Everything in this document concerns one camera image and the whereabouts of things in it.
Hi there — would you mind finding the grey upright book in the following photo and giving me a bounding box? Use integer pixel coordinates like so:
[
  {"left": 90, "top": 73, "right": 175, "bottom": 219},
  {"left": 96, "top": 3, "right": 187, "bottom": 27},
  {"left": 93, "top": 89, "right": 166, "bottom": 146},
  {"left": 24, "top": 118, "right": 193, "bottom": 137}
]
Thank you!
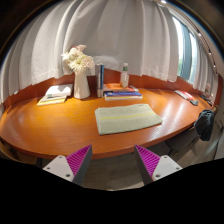
[{"left": 95, "top": 64, "right": 102, "bottom": 99}]

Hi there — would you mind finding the window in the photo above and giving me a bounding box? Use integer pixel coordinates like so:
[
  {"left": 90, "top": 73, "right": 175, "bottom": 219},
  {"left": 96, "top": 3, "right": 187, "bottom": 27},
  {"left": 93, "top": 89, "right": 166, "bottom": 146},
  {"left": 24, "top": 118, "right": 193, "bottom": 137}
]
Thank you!
[{"left": 171, "top": 14, "right": 198, "bottom": 84}]

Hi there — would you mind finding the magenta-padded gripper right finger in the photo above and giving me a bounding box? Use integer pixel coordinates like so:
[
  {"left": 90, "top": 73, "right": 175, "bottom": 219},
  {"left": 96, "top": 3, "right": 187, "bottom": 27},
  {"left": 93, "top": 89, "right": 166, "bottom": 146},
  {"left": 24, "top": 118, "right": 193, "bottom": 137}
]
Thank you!
[{"left": 134, "top": 144, "right": 184, "bottom": 186}]

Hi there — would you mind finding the white ceramic vase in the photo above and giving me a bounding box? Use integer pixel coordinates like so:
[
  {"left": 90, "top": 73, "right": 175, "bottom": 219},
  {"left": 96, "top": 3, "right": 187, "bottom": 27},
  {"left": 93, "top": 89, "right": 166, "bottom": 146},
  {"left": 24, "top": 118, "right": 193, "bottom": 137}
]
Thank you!
[{"left": 73, "top": 69, "right": 91, "bottom": 100}]

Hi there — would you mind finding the white and pink flower bouquet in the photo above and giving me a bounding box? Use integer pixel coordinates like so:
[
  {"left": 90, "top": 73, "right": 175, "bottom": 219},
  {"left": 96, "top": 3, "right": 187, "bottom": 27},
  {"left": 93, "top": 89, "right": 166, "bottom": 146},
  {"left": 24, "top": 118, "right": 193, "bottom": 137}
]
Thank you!
[{"left": 61, "top": 44, "right": 96, "bottom": 74}]

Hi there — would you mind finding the red and white book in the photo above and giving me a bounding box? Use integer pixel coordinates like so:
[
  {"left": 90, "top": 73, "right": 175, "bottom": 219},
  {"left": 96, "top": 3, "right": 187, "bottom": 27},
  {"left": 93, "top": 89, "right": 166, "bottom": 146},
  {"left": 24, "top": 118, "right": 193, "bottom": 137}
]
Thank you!
[{"left": 174, "top": 89, "right": 195, "bottom": 101}]

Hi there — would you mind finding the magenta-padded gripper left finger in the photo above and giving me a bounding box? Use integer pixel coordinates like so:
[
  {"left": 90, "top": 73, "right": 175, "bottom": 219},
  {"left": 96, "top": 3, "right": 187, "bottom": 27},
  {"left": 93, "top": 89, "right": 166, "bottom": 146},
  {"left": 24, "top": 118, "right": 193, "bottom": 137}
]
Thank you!
[{"left": 42, "top": 144, "right": 93, "bottom": 186}]

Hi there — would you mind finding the clear plastic bottle green label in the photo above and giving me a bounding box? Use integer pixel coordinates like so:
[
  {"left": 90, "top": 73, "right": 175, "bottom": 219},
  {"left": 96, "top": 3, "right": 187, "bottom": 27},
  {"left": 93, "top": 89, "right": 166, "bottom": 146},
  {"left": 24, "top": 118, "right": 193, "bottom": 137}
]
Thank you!
[{"left": 119, "top": 62, "right": 130, "bottom": 89}]

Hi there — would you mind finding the blue flat book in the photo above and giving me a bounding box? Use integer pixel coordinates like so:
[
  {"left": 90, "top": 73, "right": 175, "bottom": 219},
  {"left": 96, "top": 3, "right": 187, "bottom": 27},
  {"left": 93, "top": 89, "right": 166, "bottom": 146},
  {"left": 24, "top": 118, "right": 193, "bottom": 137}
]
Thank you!
[{"left": 103, "top": 90, "right": 144, "bottom": 101}]

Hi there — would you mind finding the yellow book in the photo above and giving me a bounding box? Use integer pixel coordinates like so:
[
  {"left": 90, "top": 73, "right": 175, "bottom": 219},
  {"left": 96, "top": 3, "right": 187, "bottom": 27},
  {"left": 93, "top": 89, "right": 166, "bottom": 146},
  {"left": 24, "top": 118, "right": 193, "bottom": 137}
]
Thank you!
[{"left": 36, "top": 94, "right": 68, "bottom": 107}]

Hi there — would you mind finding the white curtain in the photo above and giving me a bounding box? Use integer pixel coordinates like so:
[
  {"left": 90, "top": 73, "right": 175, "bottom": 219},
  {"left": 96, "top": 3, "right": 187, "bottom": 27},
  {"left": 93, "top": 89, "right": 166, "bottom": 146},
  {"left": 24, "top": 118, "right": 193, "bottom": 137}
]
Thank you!
[{"left": 0, "top": 0, "right": 219, "bottom": 104}]

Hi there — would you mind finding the light green towel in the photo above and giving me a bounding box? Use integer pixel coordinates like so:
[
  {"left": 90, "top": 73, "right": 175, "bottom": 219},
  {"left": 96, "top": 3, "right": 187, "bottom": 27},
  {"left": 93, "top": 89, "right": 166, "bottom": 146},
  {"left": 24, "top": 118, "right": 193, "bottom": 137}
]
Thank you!
[{"left": 94, "top": 103, "right": 164, "bottom": 136}]

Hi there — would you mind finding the grey chair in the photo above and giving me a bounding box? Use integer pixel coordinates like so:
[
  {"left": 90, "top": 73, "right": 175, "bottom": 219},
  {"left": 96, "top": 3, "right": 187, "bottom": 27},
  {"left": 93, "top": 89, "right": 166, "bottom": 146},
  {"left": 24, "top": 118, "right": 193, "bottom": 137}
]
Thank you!
[{"left": 164, "top": 126, "right": 201, "bottom": 158}]

